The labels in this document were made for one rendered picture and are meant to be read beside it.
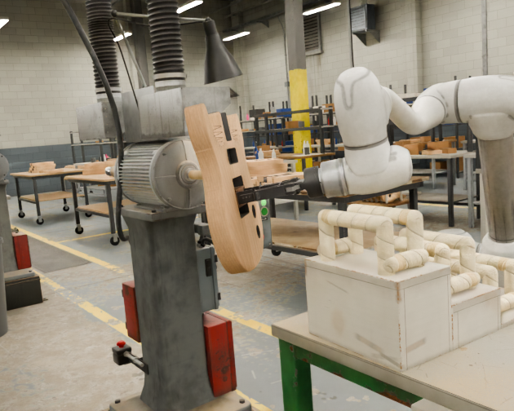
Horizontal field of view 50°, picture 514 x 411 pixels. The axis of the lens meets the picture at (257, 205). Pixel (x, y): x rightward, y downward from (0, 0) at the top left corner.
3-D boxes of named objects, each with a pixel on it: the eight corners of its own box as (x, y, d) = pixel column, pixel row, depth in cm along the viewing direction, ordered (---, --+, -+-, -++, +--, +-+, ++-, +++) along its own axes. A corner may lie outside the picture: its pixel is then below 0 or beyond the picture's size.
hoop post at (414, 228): (404, 265, 108) (402, 218, 106) (414, 262, 109) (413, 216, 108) (417, 267, 105) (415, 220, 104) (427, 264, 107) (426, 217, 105)
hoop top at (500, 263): (441, 261, 140) (440, 249, 139) (449, 258, 142) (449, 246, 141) (514, 275, 123) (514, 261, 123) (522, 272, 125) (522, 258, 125)
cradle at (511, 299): (484, 313, 121) (484, 299, 121) (513, 301, 128) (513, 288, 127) (498, 316, 119) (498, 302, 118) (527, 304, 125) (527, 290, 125)
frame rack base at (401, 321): (307, 333, 122) (302, 258, 119) (356, 316, 130) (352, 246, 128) (402, 373, 99) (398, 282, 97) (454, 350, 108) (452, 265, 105)
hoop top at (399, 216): (344, 218, 120) (343, 204, 120) (354, 216, 122) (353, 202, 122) (415, 228, 104) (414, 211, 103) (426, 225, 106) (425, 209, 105)
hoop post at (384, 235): (374, 274, 103) (371, 225, 102) (386, 270, 105) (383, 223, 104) (387, 276, 101) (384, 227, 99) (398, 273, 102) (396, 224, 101)
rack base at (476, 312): (355, 317, 130) (353, 280, 128) (402, 301, 139) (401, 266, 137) (454, 351, 107) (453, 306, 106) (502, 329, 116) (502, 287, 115)
